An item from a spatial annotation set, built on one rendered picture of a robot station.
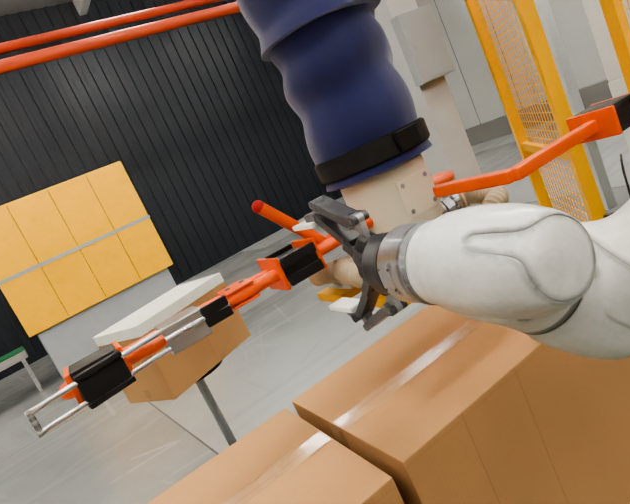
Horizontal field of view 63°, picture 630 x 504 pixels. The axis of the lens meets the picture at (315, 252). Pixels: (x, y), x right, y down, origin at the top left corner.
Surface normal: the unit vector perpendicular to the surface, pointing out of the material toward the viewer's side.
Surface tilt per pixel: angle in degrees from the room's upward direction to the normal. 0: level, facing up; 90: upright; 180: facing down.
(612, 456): 90
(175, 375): 90
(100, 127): 90
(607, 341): 121
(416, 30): 90
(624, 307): 104
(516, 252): 52
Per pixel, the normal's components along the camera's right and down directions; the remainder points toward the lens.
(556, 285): 0.21, 0.19
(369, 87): 0.15, -0.16
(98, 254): 0.52, -0.07
